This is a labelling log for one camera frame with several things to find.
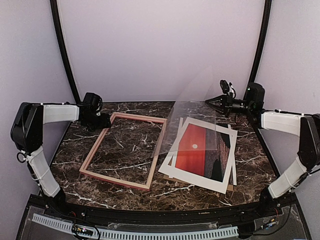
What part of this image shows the clear acrylic sheet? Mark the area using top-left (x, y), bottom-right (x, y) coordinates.
top-left (152, 66), bottom-right (216, 157)

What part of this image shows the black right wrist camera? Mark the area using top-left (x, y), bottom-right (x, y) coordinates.
top-left (244, 82), bottom-right (265, 110)

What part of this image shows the black corner post right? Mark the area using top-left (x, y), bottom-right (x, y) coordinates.
top-left (245, 0), bottom-right (273, 87)

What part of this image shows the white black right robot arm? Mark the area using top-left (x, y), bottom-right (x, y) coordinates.
top-left (205, 93), bottom-right (320, 217)

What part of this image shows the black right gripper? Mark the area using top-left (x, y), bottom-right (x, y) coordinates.
top-left (205, 92), bottom-right (253, 118)

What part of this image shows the black table edge rail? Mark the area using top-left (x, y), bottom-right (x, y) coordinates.
top-left (22, 192), bottom-right (301, 236)

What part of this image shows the black corner post left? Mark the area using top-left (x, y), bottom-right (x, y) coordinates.
top-left (49, 0), bottom-right (81, 104)

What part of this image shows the grey slotted cable duct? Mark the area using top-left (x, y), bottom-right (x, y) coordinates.
top-left (31, 213), bottom-right (239, 240)

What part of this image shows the red sunset photo print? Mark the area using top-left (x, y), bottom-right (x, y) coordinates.
top-left (167, 118), bottom-right (237, 186)

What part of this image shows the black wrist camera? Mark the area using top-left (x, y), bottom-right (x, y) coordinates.
top-left (82, 92), bottom-right (103, 114)
top-left (244, 82), bottom-right (265, 110)

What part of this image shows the black corner post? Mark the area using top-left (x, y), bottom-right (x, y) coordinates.
top-left (245, 0), bottom-right (273, 87)
top-left (49, 0), bottom-right (81, 104)

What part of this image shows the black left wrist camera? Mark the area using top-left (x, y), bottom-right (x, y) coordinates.
top-left (82, 92), bottom-right (103, 114)

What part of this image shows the light wooden picture frame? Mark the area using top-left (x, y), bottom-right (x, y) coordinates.
top-left (79, 112), bottom-right (167, 191)

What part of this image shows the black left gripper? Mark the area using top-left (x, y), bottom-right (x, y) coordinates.
top-left (84, 112), bottom-right (112, 132)

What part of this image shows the brown cardboard backing board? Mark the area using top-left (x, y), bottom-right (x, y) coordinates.
top-left (163, 174), bottom-right (236, 192)

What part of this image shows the white photo mat board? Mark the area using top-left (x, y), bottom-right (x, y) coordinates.
top-left (158, 116), bottom-right (238, 194)

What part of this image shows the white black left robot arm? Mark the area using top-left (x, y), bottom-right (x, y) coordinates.
top-left (10, 102), bottom-right (112, 218)

